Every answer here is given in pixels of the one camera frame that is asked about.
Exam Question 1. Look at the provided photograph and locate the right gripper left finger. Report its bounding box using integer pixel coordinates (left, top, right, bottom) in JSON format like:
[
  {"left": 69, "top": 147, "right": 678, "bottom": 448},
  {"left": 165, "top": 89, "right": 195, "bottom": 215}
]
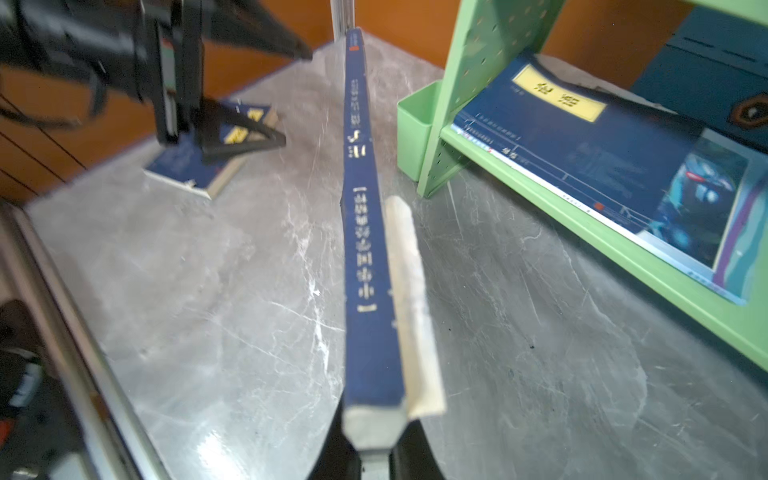
[{"left": 307, "top": 399, "right": 362, "bottom": 480}]

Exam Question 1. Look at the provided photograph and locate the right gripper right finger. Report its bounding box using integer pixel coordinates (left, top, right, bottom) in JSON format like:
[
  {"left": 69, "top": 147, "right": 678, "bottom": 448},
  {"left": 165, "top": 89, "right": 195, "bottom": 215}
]
[{"left": 389, "top": 420, "right": 445, "bottom": 480}]

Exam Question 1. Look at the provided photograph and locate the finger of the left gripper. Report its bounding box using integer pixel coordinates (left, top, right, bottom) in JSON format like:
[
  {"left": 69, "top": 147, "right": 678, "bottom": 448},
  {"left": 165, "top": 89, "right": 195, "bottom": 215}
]
[
  {"left": 141, "top": 17, "right": 287, "bottom": 160},
  {"left": 201, "top": 0, "right": 313, "bottom": 60}
]

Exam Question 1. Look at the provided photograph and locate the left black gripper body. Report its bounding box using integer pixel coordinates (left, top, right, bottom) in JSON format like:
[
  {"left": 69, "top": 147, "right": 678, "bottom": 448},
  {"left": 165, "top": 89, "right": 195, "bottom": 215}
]
[{"left": 1, "top": 1, "right": 184, "bottom": 90}]

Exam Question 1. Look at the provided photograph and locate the navy blue book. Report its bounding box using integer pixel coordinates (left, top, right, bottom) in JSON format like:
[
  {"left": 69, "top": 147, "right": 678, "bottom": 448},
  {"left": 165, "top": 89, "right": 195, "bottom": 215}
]
[{"left": 341, "top": 28, "right": 447, "bottom": 453}]

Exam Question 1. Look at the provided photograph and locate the navy book with yellow label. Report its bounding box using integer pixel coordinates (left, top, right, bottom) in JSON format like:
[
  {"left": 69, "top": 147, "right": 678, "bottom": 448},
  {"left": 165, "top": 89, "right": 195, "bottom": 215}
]
[{"left": 452, "top": 50, "right": 703, "bottom": 234}]

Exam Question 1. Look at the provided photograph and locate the colourful teal magazine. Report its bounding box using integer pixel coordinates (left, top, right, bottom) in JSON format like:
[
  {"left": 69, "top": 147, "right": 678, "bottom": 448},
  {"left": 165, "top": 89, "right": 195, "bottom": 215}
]
[{"left": 452, "top": 128, "right": 767, "bottom": 305}]

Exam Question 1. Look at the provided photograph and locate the small green pen holder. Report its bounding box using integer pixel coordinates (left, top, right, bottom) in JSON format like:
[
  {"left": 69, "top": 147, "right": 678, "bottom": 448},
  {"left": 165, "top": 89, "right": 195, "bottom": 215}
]
[{"left": 397, "top": 80, "right": 442, "bottom": 182}]

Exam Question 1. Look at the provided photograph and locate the green wooden two-tier shelf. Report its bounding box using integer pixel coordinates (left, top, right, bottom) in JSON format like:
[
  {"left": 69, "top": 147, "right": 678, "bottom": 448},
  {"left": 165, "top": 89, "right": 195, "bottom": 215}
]
[{"left": 398, "top": 1, "right": 767, "bottom": 366}]

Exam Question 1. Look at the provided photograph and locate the left aluminium corner post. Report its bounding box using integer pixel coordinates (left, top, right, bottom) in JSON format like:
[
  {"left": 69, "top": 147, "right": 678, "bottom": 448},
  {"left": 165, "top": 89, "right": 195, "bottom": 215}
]
[{"left": 330, "top": 0, "right": 356, "bottom": 41}]

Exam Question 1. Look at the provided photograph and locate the aluminium rail frame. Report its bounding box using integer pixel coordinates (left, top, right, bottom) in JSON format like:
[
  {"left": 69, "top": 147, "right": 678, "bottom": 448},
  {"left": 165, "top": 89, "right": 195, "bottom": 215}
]
[{"left": 1, "top": 202, "right": 170, "bottom": 479}]

